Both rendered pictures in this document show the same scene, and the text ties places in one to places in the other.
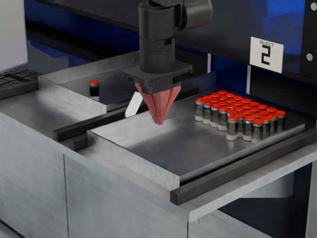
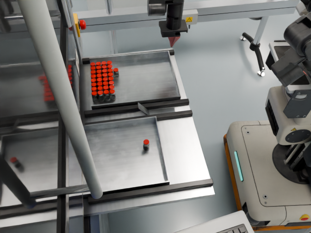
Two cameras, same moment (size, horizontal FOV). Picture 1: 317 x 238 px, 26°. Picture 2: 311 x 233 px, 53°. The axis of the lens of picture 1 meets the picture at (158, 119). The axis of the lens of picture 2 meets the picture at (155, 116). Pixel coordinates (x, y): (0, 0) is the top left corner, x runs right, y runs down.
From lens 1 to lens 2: 2.01 m
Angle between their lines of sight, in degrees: 99
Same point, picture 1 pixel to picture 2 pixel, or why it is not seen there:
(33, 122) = (193, 139)
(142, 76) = (183, 22)
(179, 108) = (118, 105)
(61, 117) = (176, 137)
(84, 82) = (134, 180)
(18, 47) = not seen: outside the picture
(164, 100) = not seen: hidden behind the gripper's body
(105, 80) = (119, 176)
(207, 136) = (124, 83)
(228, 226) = not seen: hidden behind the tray
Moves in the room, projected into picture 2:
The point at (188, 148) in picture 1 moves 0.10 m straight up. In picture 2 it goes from (140, 79) to (139, 61)
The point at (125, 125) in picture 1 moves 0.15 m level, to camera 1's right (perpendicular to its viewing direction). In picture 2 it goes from (157, 100) to (125, 84)
